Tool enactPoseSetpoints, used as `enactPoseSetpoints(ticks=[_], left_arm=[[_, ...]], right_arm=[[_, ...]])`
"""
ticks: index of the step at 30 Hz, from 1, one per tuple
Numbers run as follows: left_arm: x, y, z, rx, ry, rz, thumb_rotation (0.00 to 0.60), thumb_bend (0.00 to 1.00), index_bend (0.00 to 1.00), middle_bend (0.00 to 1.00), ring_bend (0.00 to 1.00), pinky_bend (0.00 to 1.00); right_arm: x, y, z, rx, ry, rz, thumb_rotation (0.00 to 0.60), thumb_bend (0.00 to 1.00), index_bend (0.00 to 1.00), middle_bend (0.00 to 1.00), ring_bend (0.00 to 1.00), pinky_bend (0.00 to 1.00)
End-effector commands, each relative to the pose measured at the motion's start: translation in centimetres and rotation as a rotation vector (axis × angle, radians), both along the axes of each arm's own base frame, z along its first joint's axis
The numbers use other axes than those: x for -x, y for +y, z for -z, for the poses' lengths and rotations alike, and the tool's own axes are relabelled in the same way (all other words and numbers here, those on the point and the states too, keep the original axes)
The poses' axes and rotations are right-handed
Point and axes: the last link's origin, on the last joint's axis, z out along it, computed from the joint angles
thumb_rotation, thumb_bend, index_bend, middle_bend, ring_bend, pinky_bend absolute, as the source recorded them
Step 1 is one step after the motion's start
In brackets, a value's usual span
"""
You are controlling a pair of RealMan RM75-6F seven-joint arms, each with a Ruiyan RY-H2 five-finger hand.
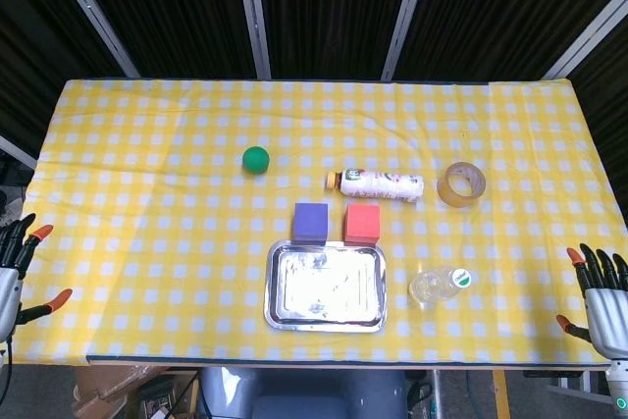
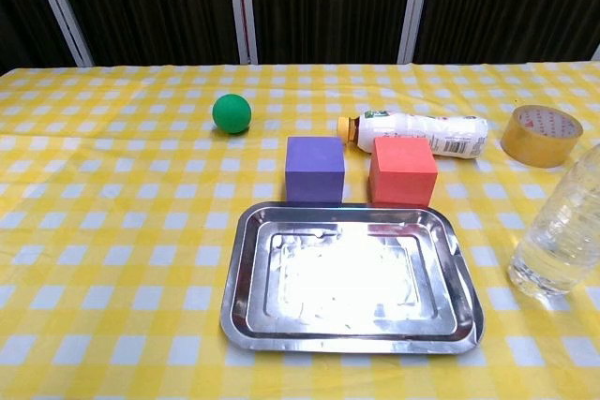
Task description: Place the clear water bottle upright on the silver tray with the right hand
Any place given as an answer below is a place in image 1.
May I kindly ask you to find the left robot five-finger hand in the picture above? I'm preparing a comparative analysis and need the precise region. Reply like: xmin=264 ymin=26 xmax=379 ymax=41
xmin=0 ymin=212 xmax=74 ymax=341

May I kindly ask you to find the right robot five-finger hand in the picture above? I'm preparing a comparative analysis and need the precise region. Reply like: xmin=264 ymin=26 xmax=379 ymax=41
xmin=555 ymin=241 xmax=628 ymax=361

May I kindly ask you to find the transparent plastic bottle green cap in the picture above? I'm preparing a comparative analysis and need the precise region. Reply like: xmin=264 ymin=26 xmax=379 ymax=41
xmin=409 ymin=265 xmax=473 ymax=310

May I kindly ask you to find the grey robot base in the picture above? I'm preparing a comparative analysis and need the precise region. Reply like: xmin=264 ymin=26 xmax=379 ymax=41
xmin=198 ymin=367 xmax=408 ymax=419

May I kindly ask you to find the white drink bottle orange cap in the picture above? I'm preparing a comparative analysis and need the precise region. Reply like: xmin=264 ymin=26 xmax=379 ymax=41
xmin=325 ymin=168 xmax=425 ymax=203

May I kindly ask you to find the shiny metal tray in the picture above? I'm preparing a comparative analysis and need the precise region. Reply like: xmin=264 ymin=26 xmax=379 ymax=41
xmin=264 ymin=238 xmax=389 ymax=335

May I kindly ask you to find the yellow white checkered tablecloth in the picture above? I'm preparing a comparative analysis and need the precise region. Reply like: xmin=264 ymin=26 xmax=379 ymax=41
xmin=9 ymin=78 xmax=628 ymax=367

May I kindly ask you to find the brown cardboard box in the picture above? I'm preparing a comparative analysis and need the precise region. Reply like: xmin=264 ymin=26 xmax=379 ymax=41
xmin=72 ymin=364 xmax=197 ymax=419

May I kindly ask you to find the clear packing tape roll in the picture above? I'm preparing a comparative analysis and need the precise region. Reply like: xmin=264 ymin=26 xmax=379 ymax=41
xmin=437 ymin=161 xmax=487 ymax=208

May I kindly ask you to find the red foam cube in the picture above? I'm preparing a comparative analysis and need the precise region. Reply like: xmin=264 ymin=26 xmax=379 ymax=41
xmin=342 ymin=203 xmax=382 ymax=247

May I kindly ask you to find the green ball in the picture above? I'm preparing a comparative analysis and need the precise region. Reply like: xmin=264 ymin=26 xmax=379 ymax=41
xmin=241 ymin=145 xmax=271 ymax=176

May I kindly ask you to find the purple foam cube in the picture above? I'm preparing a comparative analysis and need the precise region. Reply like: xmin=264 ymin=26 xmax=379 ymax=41
xmin=292 ymin=202 xmax=330 ymax=245

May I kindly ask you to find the black pleated curtain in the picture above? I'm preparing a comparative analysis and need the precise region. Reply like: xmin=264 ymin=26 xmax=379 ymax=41
xmin=0 ymin=0 xmax=628 ymax=224

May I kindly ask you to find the thin black cable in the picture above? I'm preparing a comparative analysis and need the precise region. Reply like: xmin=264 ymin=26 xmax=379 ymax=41
xmin=0 ymin=334 xmax=15 ymax=398

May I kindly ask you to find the white aluminium frame post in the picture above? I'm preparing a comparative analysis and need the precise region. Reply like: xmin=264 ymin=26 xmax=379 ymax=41
xmin=542 ymin=0 xmax=628 ymax=80
xmin=41 ymin=0 xmax=142 ymax=79
xmin=233 ymin=0 xmax=273 ymax=80
xmin=0 ymin=135 xmax=38 ymax=171
xmin=381 ymin=0 xmax=436 ymax=80

